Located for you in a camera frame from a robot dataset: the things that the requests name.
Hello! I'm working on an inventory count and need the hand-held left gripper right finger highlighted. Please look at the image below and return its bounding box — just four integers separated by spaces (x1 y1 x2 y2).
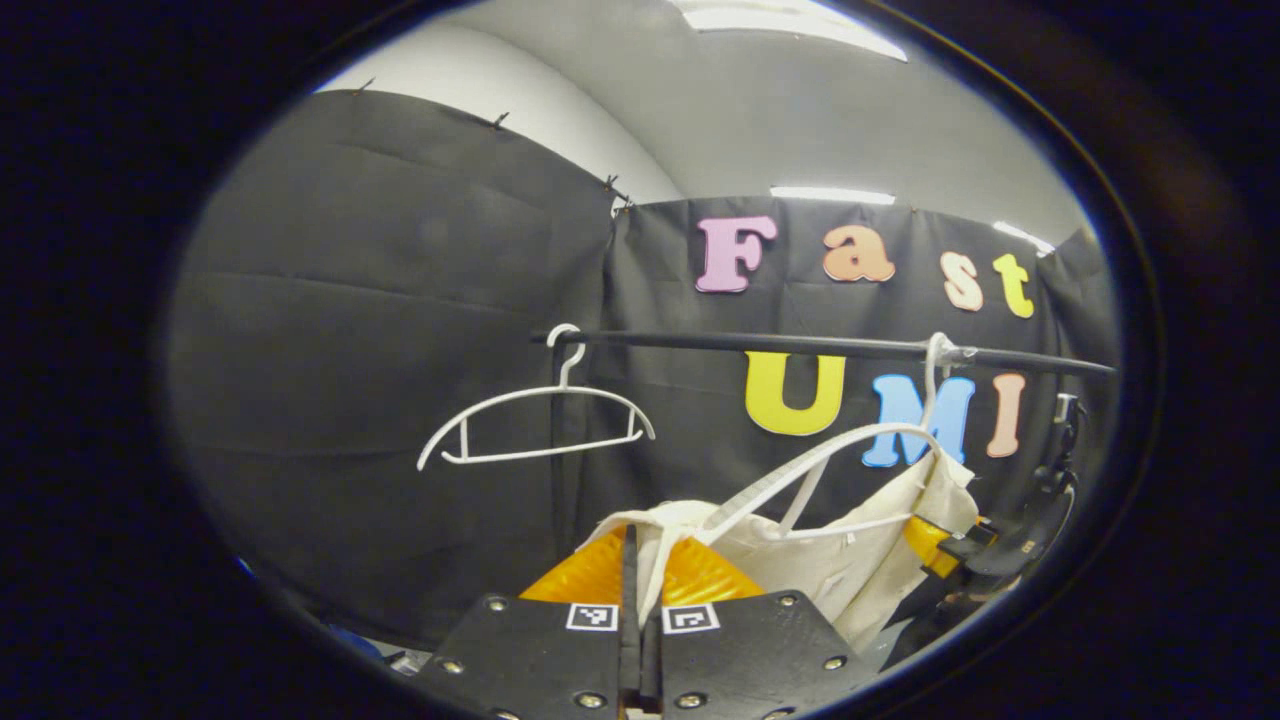
640 535 881 720

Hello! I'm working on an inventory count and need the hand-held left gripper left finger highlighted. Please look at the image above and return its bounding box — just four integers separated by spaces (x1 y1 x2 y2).
412 525 641 720

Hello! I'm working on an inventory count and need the cream button shirt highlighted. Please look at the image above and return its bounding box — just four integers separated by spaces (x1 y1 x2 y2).
575 450 981 656

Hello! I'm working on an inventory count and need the white plastic hanger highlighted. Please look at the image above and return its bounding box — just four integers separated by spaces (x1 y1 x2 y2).
417 323 657 471
700 332 979 541

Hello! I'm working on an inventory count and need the black clothes rack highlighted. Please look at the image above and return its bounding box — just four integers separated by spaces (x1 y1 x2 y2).
530 328 1118 561

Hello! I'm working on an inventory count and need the ceiling light panel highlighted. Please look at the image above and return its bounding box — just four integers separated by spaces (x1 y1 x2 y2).
993 221 1056 257
672 0 909 63
770 186 897 206

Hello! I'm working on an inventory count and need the black backdrop cloth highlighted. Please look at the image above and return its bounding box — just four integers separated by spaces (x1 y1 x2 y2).
165 90 1121 651

